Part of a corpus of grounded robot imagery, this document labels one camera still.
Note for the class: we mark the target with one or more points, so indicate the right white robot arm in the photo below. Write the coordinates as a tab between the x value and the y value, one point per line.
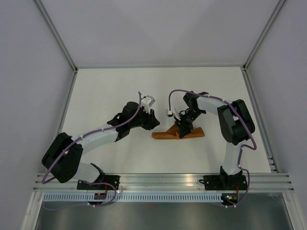
236	127

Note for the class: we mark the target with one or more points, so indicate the aluminium frame post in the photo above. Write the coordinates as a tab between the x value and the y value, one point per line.
272	18
55	34

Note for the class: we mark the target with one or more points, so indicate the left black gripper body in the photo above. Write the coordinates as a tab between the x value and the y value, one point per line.
144	119

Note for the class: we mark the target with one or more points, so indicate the aluminium mounting rail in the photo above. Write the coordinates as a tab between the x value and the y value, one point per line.
173	182

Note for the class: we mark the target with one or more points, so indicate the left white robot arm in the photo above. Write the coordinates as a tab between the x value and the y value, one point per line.
63	157

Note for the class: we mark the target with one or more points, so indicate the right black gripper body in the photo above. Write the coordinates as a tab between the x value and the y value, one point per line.
188	118

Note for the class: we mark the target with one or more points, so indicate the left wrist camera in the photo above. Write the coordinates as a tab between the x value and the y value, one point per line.
146	103

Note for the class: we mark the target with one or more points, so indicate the left aluminium frame post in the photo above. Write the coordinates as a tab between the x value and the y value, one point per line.
55	34

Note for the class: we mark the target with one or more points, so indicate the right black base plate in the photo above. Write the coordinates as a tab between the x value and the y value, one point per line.
224	183

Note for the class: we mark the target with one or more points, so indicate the white slotted cable duct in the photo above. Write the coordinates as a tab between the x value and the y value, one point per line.
133	197

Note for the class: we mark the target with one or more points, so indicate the brown cloth napkin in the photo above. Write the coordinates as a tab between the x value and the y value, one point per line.
173	133

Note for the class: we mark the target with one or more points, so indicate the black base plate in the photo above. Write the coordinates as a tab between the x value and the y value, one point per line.
105	182
224	183

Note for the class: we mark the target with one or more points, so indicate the right aluminium frame post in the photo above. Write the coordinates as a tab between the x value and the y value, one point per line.
272	18

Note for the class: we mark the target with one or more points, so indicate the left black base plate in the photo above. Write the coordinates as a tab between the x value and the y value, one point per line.
105	182

